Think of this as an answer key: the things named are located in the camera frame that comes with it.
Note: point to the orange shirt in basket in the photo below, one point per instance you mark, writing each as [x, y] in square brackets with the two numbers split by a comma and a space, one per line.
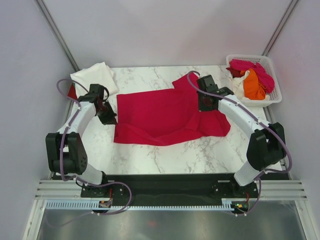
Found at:
[253, 90]

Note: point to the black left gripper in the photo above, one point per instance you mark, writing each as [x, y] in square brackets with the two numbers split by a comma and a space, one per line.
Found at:
[110, 119]

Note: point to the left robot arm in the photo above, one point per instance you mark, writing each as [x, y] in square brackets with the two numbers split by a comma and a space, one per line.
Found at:
[65, 150]

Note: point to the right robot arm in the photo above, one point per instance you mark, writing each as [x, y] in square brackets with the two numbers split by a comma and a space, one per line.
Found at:
[266, 145]

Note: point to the white plastic laundry basket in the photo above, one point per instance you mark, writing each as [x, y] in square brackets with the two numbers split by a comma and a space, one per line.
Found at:
[272, 98]

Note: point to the folded white t shirt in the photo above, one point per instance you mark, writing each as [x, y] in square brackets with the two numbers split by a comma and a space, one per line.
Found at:
[100, 74]

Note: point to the left aluminium frame post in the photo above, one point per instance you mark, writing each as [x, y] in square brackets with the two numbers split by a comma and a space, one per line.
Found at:
[57, 33]

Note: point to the aluminium frame post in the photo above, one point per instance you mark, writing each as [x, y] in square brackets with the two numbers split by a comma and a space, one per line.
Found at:
[57, 33]
[280, 26]

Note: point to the right aluminium frame post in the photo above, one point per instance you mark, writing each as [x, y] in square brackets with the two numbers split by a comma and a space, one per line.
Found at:
[280, 26]

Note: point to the dark maroon shirt in basket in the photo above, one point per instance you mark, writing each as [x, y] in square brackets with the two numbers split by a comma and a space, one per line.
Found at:
[236, 73]

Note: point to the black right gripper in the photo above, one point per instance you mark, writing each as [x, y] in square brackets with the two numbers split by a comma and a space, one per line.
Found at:
[201, 107]

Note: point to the crimson red t shirt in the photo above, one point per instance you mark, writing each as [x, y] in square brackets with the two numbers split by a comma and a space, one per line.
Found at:
[166, 117]

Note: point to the white slotted cable duct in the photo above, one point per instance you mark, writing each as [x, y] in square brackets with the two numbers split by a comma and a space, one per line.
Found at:
[99, 205]

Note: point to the folded dark red t shirt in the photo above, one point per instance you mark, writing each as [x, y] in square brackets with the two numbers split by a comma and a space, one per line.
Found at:
[71, 95]

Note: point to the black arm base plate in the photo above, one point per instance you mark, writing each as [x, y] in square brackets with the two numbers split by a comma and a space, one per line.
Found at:
[171, 189]

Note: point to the cream white shirt in basket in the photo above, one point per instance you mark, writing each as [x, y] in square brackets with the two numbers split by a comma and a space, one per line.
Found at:
[238, 85]

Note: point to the pink shirt in basket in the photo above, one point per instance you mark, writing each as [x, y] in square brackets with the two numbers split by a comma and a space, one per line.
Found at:
[263, 77]

